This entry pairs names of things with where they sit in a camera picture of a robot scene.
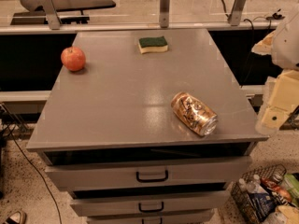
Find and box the shoe on floor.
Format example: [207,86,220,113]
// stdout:
[2,211,27,224]

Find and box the orange soda can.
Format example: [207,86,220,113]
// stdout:
[171,92,218,137]

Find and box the red snack bag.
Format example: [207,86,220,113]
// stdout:
[261,177,292,202]

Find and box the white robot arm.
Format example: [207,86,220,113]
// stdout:
[251,5,299,135]

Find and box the red apple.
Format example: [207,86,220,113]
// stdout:
[61,47,86,72]

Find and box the wire basket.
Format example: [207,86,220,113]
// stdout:
[231,164,288,224]

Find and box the green snack bag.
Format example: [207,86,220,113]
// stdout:
[281,174,299,199]

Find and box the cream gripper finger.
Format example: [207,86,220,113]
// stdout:
[255,70,299,135]

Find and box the green yellow sponge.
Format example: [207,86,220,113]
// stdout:
[138,36,168,54]

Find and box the grey drawer cabinet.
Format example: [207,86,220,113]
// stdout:
[27,29,262,224]

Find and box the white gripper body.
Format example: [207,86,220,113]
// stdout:
[251,32,275,55]

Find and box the black floor cable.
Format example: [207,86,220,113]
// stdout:
[0,105,64,224]

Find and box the clear plastic bottle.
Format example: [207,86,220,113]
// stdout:
[238,175,266,193]

